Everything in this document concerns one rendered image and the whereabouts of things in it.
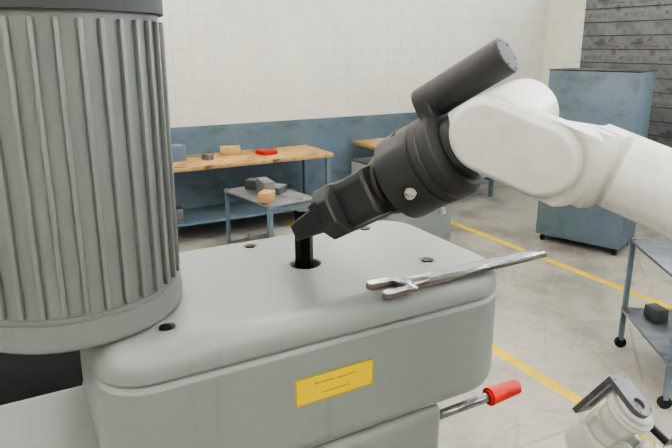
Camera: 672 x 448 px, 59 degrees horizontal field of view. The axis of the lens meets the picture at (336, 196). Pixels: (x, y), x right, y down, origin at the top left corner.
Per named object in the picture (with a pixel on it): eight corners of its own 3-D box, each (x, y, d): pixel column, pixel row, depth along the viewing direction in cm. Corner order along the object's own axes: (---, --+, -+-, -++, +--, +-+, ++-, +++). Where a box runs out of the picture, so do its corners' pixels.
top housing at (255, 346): (393, 307, 96) (395, 212, 92) (511, 386, 73) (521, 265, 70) (81, 384, 74) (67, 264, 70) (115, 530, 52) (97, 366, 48)
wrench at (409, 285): (528, 250, 75) (529, 244, 75) (553, 260, 71) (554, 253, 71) (365, 287, 63) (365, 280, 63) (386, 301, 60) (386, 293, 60)
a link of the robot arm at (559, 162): (473, 135, 58) (608, 193, 53) (436, 156, 51) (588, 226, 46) (496, 72, 55) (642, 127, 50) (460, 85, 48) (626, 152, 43)
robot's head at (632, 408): (627, 452, 84) (592, 403, 88) (669, 421, 79) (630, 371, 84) (599, 461, 80) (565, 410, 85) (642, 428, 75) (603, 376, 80)
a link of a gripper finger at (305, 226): (291, 218, 67) (328, 198, 63) (303, 244, 67) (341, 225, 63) (282, 222, 66) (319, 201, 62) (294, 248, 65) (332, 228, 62)
